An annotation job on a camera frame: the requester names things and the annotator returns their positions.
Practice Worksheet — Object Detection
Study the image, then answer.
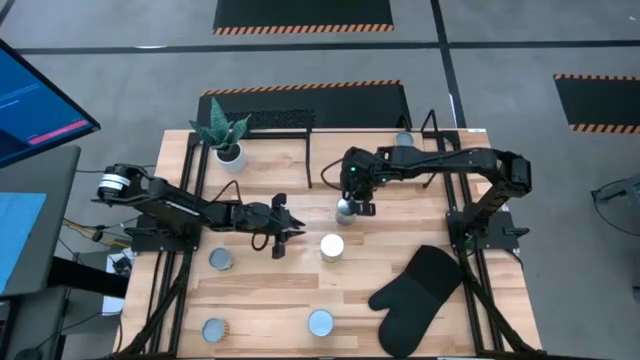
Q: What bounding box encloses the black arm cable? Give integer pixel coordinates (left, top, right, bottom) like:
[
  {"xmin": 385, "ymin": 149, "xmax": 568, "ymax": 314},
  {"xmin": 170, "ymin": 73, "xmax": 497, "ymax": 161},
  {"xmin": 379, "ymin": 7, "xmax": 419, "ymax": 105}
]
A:
[
  {"xmin": 212, "ymin": 178, "xmax": 245, "ymax": 206},
  {"xmin": 319, "ymin": 158, "xmax": 347, "ymax": 192},
  {"xmin": 250, "ymin": 230, "xmax": 272, "ymax": 252}
]

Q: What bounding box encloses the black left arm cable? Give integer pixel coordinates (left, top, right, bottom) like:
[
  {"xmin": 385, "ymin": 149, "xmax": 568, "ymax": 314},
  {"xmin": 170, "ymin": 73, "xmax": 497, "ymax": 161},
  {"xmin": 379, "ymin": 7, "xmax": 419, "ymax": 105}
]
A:
[
  {"xmin": 250, "ymin": 230, "xmax": 272, "ymax": 252},
  {"xmin": 212, "ymin": 178, "xmax": 245, "ymax": 206}
]

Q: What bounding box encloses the black oven mitt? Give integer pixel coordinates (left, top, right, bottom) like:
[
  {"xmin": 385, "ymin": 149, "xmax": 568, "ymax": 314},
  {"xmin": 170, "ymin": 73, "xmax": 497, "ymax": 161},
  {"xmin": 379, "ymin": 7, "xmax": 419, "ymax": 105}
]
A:
[{"xmin": 367, "ymin": 244, "xmax": 467, "ymax": 359}]

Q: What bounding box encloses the black hazard striped floor mat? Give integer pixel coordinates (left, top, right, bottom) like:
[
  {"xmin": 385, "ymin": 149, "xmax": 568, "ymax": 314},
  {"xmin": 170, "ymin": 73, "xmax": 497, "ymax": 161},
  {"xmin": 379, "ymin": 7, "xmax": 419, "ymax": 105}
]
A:
[
  {"xmin": 553, "ymin": 73, "xmax": 640, "ymax": 135},
  {"xmin": 197, "ymin": 79, "xmax": 412, "ymax": 130},
  {"xmin": 213, "ymin": 0, "xmax": 395, "ymax": 36}
]

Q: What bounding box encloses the green snake plant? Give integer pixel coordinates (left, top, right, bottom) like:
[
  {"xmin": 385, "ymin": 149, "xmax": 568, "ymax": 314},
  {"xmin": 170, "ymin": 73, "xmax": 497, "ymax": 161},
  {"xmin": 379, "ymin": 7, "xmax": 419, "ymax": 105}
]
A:
[{"xmin": 188, "ymin": 96, "xmax": 251, "ymax": 151}]

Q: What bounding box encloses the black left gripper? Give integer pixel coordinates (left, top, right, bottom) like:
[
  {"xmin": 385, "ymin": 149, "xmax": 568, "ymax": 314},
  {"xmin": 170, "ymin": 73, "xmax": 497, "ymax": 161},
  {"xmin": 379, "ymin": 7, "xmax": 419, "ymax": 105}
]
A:
[{"xmin": 232, "ymin": 192, "xmax": 307, "ymax": 260}]

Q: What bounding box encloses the grey monitor with blue screen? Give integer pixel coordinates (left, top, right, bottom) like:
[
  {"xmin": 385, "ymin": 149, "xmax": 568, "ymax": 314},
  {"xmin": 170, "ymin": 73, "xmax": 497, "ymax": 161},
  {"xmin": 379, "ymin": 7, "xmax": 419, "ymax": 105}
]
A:
[{"xmin": 0, "ymin": 144, "xmax": 82, "ymax": 300}]

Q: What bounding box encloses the white plant pot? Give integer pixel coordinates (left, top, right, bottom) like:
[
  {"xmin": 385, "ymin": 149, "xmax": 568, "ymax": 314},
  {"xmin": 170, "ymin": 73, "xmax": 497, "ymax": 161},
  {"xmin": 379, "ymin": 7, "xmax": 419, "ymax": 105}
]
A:
[{"xmin": 214, "ymin": 142, "xmax": 248, "ymax": 175}]

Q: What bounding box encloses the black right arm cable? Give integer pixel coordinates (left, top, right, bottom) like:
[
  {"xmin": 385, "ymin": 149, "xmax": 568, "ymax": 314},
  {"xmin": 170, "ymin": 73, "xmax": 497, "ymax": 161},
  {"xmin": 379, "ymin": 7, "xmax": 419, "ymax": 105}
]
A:
[{"xmin": 319, "ymin": 158, "xmax": 347, "ymax": 192}]

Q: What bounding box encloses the tall carrots can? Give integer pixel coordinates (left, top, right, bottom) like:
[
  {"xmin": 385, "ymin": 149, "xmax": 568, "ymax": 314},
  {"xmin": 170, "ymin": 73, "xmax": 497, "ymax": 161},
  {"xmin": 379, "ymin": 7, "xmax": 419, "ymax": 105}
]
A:
[{"xmin": 319, "ymin": 233, "xmax": 346, "ymax": 264}]

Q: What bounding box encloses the yellow cable bundle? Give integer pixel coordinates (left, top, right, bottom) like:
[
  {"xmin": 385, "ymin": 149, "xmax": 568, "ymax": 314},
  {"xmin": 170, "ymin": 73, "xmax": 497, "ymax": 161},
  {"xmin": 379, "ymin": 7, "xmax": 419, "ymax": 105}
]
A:
[{"xmin": 63, "ymin": 217, "xmax": 132, "ymax": 250}]

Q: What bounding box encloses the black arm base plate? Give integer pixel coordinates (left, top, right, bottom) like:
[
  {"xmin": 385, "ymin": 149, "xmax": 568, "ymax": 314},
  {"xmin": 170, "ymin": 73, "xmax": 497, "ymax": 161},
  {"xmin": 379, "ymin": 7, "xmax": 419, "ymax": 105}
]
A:
[
  {"xmin": 124, "ymin": 214, "xmax": 200, "ymax": 254},
  {"xmin": 446, "ymin": 209, "xmax": 530, "ymax": 251}
]

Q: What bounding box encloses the tall blue peas can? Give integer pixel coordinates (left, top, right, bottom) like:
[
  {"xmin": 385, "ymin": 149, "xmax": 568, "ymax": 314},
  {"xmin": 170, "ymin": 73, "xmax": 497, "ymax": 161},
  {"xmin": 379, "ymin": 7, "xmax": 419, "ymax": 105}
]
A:
[{"xmin": 307, "ymin": 308, "xmax": 335, "ymax": 338}]

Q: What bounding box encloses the black monitor with blue screen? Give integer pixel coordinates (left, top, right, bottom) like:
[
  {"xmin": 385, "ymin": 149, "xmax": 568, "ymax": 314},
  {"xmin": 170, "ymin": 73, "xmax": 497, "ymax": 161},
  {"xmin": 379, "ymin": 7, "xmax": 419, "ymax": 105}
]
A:
[{"xmin": 0, "ymin": 39, "xmax": 101, "ymax": 169}]

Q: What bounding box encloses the black aluminium rig frame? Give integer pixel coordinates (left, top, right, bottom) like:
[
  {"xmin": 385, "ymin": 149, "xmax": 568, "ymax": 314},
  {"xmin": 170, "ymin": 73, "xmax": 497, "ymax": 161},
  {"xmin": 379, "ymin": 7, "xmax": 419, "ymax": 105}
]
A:
[{"xmin": 113, "ymin": 127, "xmax": 544, "ymax": 359}]

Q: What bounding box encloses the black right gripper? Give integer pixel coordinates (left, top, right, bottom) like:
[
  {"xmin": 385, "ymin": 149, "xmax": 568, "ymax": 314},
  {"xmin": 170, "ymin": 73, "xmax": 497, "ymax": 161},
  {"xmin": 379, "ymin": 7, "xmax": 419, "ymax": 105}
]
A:
[{"xmin": 339, "ymin": 146, "xmax": 388, "ymax": 217}]

